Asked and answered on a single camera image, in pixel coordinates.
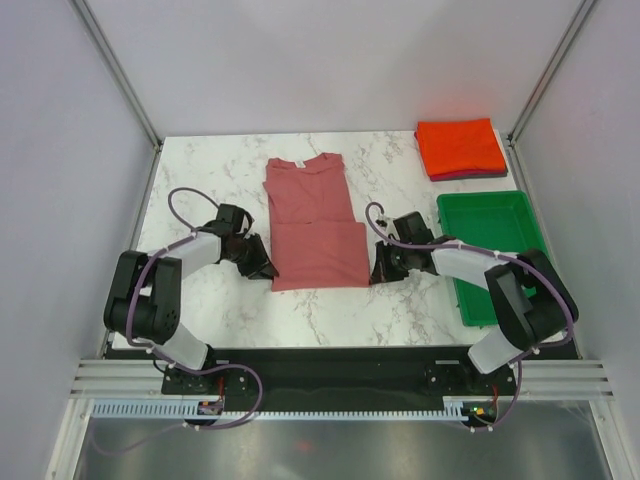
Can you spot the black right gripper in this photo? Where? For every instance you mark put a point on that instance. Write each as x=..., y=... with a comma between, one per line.
x=382, y=271

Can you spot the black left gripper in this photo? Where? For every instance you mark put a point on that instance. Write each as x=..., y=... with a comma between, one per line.
x=260, y=267

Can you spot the pink t shirt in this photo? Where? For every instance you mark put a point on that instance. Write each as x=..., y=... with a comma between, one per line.
x=316, y=241

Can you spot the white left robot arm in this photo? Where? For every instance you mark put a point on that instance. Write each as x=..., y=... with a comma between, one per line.
x=145, y=296

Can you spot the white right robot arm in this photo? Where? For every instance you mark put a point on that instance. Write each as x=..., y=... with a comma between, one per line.
x=530, y=301

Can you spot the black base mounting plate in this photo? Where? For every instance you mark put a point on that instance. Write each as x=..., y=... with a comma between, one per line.
x=349, y=378

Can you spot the green plastic tray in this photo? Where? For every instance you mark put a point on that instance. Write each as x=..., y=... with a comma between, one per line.
x=500, y=220

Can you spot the folded orange t shirt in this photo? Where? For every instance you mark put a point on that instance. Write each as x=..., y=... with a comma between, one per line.
x=459, y=149

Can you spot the white slotted cable duct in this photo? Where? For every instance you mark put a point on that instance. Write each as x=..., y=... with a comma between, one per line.
x=194, y=410

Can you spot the aluminium left corner post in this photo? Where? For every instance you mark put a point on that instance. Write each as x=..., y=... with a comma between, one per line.
x=94, y=30

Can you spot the aluminium corner post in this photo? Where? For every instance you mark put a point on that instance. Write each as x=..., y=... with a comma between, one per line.
x=567, y=41
x=94, y=30

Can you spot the aluminium right corner post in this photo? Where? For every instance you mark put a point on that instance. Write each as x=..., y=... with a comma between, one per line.
x=567, y=41

